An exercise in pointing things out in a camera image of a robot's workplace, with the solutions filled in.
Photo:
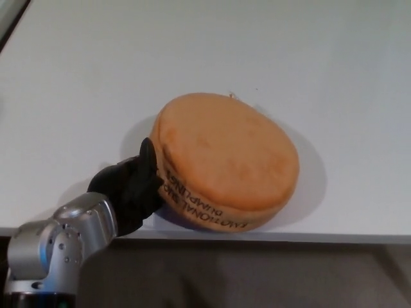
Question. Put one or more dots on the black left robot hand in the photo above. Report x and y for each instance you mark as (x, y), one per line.
(131, 189)

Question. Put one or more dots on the orange soft plush plate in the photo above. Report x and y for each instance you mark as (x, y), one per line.
(231, 154)

